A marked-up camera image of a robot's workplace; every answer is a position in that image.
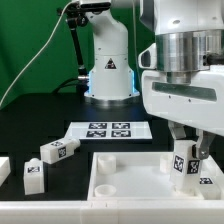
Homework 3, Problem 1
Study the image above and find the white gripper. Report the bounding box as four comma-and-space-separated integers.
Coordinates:
142, 65, 224, 160

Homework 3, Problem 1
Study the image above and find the white square tabletop panel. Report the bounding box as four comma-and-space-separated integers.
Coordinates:
87, 152, 203, 201

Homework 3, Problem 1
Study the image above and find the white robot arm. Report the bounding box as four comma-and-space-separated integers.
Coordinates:
81, 0, 224, 160

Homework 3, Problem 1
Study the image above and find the white marker base sheet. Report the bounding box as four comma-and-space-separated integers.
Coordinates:
65, 121, 152, 140

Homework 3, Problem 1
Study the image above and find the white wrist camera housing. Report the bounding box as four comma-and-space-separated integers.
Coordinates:
138, 43, 157, 70

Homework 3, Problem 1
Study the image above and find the black cable on table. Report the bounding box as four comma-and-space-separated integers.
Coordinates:
51, 77, 88, 95

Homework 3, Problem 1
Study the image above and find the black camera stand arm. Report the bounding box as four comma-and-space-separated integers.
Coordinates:
57, 3, 88, 81

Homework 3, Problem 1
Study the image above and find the white cable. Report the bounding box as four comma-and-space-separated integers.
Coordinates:
0, 0, 78, 108

